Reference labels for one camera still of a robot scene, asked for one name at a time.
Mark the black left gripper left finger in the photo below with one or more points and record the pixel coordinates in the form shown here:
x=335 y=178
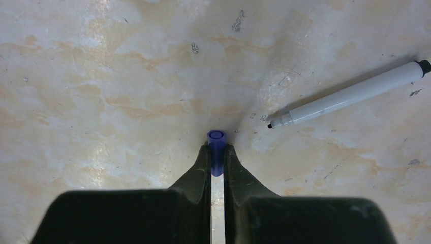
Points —
x=178 y=214

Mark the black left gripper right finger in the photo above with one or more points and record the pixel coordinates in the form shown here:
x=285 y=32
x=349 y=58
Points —
x=255 y=214

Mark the purple pen cap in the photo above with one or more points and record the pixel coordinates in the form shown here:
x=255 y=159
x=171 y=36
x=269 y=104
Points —
x=217 y=141

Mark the white marker pen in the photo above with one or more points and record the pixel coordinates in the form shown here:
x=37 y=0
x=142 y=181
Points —
x=387 y=81

